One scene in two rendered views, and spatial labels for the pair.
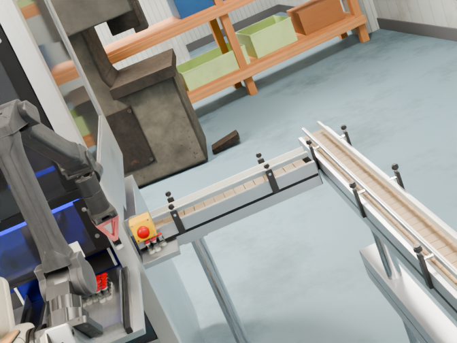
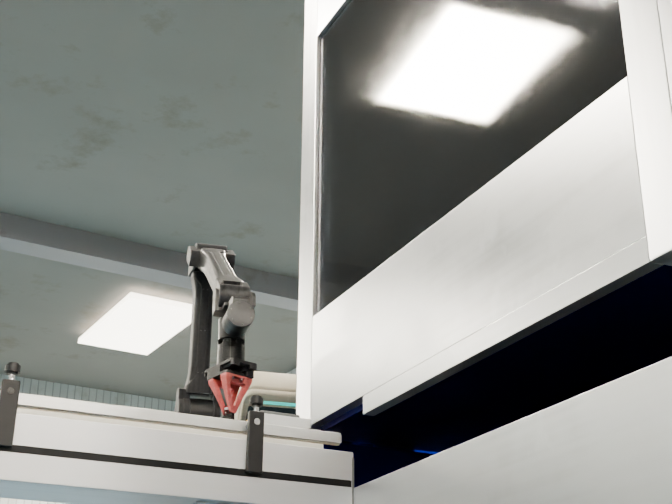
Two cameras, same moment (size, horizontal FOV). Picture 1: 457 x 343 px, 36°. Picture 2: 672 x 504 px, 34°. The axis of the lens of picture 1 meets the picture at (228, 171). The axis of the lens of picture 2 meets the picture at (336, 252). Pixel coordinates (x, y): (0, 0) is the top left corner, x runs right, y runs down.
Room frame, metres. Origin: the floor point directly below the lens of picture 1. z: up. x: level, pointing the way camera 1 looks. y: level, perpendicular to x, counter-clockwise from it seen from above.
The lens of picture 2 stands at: (3.90, -0.28, 0.54)
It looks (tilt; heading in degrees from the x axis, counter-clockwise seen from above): 24 degrees up; 157
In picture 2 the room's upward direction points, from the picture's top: straight up
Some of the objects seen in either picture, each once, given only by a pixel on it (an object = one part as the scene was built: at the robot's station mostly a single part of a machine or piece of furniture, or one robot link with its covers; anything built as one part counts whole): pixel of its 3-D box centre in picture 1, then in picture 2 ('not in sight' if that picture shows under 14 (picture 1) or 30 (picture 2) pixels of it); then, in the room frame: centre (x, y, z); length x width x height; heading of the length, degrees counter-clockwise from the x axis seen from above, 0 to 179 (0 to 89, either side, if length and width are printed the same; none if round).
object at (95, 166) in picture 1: (83, 169); (237, 309); (1.89, 0.36, 1.34); 0.11 x 0.09 x 0.12; 173
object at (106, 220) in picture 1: (107, 224); (230, 391); (1.85, 0.37, 1.17); 0.07 x 0.07 x 0.09; 16
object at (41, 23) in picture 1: (64, 70); (434, 52); (2.66, 0.41, 1.51); 0.85 x 0.01 x 0.59; 2
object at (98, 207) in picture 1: (97, 203); (230, 358); (1.85, 0.36, 1.24); 0.10 x 0.07 x 0.07; 16
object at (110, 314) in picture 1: (83, 314); not in sight; (1.96, 0.57, 0.90); 0.34 x 0.26 x 0.04; 1
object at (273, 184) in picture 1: (223, 197); (123, 445); (2.35, 0.05, 0.92); 0.69 x 0.15 x 0.16; 92
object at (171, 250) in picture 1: (160, 251); not in sight; (2.24, 0.32, 0.87); 0.14 x 0.13 x 0.02; 2
